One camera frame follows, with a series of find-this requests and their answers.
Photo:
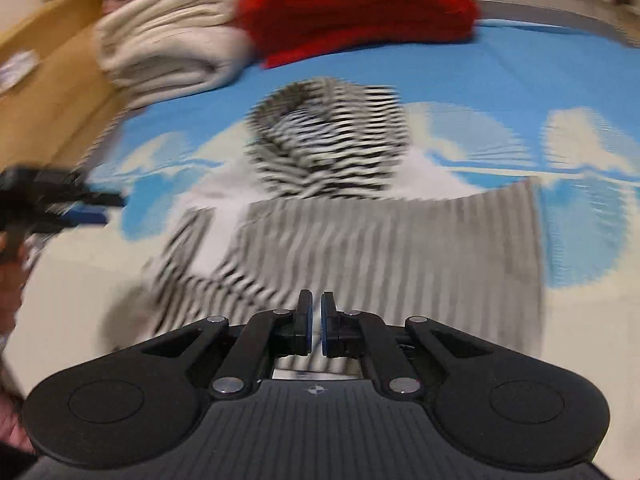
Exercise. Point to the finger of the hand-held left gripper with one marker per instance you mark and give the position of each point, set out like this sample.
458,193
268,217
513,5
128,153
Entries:
102,198
85,218

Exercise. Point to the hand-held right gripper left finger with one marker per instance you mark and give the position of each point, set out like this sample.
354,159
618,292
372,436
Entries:
305,327

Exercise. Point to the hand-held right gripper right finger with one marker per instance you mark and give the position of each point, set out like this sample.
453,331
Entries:
327,327

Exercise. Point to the black white striped hoodie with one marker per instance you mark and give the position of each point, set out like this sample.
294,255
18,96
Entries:
350,240

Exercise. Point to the white folded blanket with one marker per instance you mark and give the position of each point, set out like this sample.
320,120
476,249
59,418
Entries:
165,45

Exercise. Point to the blue white patterned bed sheet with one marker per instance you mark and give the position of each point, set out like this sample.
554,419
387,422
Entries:
500,75

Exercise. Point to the red folded blanket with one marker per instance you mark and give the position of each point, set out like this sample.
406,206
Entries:
360,10

